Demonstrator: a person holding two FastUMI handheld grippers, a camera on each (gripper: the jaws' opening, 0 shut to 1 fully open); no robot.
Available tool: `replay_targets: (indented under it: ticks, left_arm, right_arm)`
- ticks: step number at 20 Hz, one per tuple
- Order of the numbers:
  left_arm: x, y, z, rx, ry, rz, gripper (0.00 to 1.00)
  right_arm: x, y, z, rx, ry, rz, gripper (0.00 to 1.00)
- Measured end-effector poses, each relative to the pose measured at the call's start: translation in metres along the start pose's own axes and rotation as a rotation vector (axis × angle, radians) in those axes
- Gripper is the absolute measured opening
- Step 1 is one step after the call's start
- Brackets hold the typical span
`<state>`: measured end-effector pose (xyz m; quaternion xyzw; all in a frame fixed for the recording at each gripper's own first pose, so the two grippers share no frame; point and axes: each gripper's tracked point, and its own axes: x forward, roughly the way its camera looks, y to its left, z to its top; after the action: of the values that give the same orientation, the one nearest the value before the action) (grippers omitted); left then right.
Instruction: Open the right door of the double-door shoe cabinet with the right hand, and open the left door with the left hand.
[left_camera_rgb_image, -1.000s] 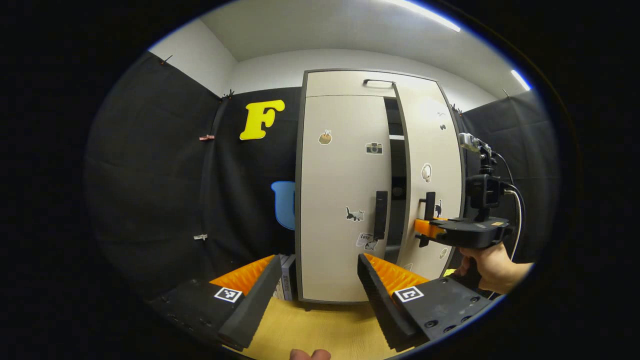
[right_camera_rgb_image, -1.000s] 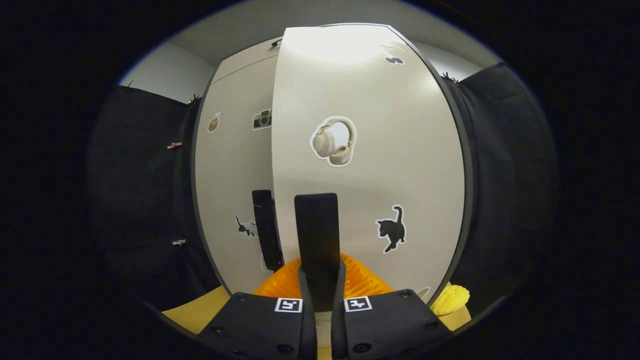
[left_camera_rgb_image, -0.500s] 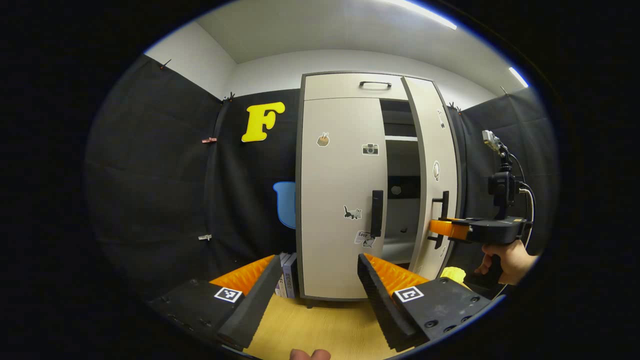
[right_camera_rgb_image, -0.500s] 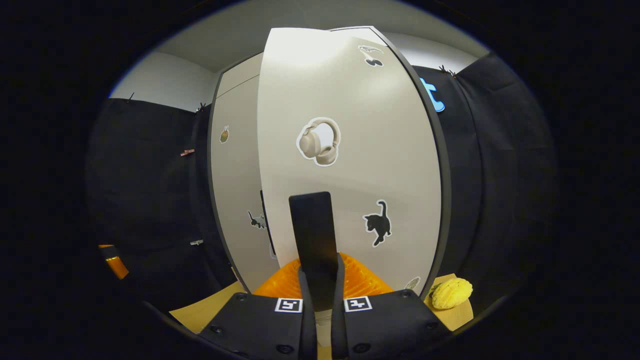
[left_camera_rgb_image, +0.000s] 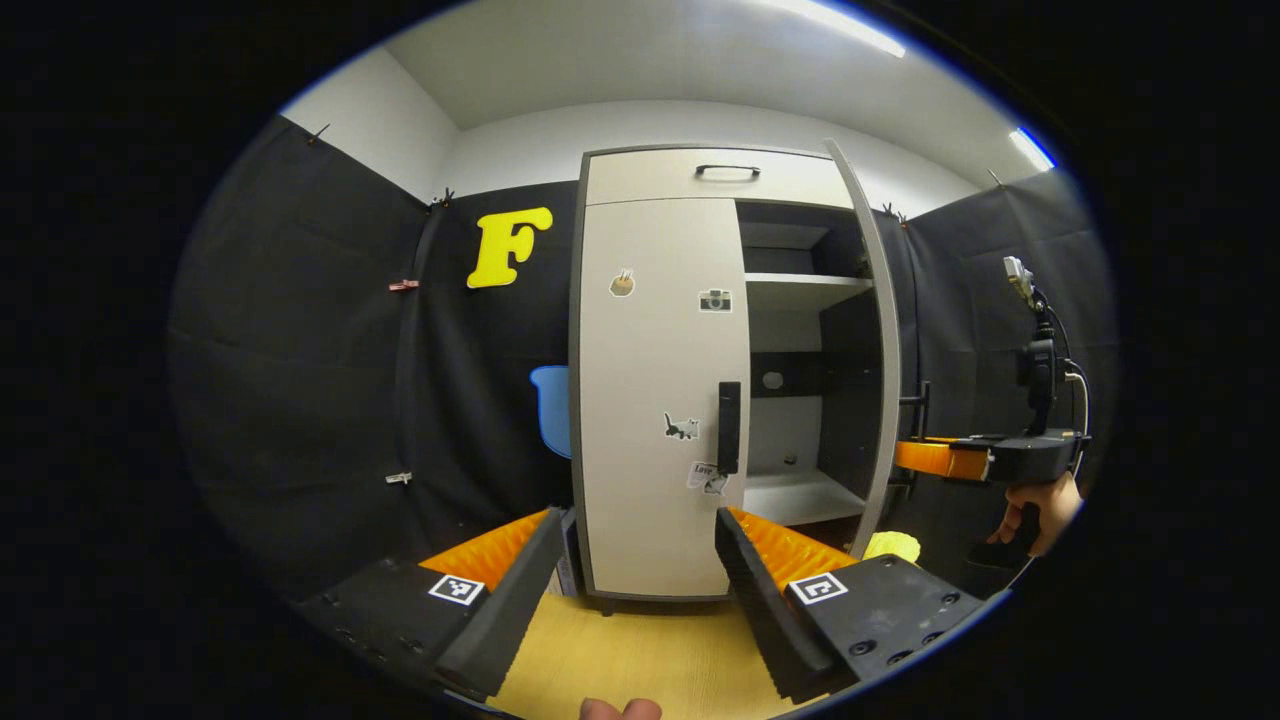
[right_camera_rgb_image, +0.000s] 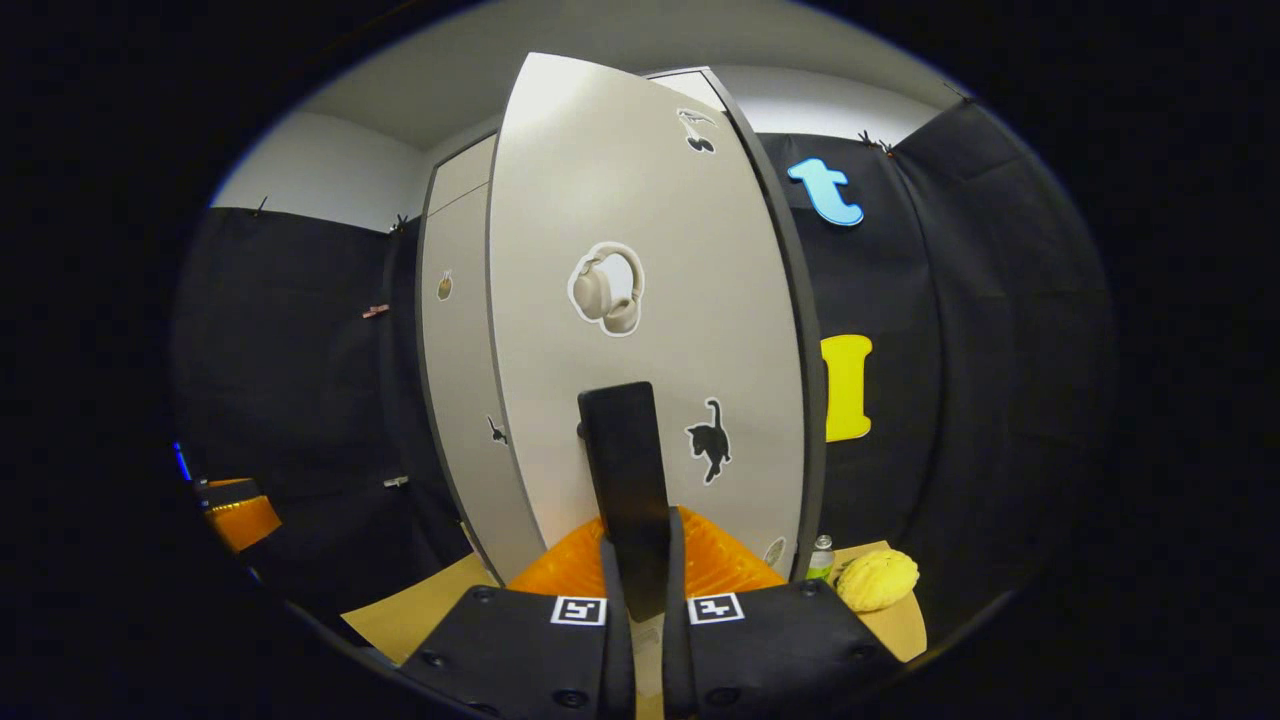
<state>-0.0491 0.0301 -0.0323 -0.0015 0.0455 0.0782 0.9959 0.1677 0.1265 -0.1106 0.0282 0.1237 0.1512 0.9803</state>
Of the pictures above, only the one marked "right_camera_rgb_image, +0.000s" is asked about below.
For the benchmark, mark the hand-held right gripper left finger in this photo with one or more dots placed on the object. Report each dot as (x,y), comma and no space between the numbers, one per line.
(618,660)

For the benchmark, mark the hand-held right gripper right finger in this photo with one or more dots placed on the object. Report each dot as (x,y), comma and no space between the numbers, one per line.
(678,660)

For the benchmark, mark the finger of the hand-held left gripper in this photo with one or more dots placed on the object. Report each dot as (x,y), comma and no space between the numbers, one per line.
(240,522)

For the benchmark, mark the white cabinet door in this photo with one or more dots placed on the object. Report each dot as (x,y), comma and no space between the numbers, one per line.
(650,180)
(460,380)

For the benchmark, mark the white double-door shoe cabinet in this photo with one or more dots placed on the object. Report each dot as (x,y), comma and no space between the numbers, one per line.
(815,400)

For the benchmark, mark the green label plastic bottle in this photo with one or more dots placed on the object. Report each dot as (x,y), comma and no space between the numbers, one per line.
(821,562)

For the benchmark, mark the yellow fluffy cloth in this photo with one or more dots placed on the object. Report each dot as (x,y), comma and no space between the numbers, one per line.
(878,580)

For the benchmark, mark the black backdrop cloth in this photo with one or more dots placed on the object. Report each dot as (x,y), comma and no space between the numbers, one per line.
(950,400)

